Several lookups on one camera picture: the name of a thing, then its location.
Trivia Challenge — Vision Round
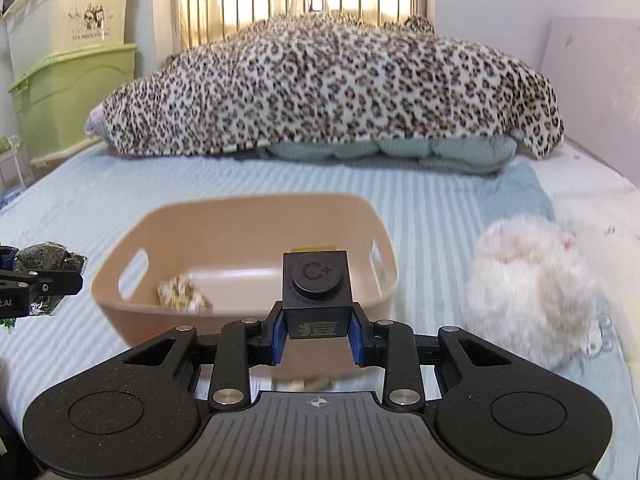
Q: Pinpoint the green grey crinkly packet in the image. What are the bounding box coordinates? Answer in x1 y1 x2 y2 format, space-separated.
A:
1 242 87 330

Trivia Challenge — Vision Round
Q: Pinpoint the wooden clothespin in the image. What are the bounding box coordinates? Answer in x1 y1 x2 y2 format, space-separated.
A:
272 374 332 392

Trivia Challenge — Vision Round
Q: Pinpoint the black cube box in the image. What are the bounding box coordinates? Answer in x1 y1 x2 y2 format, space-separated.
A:
282 250 354 339

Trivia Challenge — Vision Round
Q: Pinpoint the floral fabric bundle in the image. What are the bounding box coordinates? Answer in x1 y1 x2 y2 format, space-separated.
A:
156 275 212 312

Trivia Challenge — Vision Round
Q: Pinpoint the leopard print blanket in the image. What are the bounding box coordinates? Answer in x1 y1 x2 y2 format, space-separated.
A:
85 12 564 159

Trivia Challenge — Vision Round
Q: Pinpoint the cream plastic storage box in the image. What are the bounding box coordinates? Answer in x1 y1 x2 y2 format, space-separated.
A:
3 0 127 78

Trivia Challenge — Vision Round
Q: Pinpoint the white fluffy plush toy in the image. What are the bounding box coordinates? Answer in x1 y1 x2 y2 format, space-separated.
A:
464 201 640 371

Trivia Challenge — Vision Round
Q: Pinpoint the striped light blue bedsheet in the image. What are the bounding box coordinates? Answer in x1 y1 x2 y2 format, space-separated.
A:
1 144 639 479

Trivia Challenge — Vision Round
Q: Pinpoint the teal quilted pillow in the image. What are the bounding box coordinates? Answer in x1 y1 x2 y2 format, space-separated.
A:
260 136 518 176

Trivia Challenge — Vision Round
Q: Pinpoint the white wire rack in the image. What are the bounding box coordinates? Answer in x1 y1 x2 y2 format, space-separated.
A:
0 136 35 200

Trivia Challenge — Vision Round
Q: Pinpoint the beige plastic storage bin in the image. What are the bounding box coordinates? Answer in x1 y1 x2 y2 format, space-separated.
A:
91 193 399 346

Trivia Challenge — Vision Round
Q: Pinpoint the green plastic storage box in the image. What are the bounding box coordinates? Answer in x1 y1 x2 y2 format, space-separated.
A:
9 44 137 164

